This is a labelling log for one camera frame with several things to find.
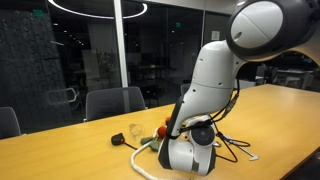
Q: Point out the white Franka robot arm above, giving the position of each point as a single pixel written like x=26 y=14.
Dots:
x=213 y=76

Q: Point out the grey office chair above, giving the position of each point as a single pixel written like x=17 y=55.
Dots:
x=8 y=123
x=185 y=89
x=113 y=103

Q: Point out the red fabric tulip flower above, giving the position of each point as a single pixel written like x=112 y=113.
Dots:
x=162 y=132

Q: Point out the clear drinking glass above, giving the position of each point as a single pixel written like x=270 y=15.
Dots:
x=135 y=130

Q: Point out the black power plug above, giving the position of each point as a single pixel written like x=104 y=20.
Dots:
x=117 y=139

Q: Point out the green exit sign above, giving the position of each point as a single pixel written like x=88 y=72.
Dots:
x=178 y=24
x=37 y=13

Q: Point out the white paper door sign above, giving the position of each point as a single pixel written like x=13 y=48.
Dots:
x=215 y=35

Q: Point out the silver adjustable wrench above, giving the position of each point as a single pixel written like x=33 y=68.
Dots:
x=217 y=144

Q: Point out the white window post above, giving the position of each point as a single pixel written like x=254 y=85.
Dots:
x=120 y=43

